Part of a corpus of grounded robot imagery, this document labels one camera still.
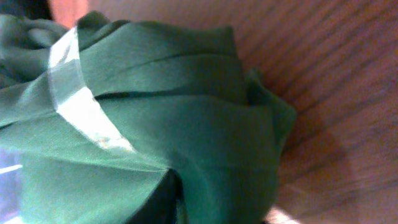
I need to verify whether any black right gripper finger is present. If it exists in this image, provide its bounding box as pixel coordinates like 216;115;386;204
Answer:
125;170;183;224

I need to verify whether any green garment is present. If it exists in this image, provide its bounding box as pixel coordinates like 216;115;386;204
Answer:
1;12;296;223

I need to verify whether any pink garment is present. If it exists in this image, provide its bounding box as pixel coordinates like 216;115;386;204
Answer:
48;0;89;28

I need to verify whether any clear plastic storage bin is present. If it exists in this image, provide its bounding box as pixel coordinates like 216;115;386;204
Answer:
1;149;22;223

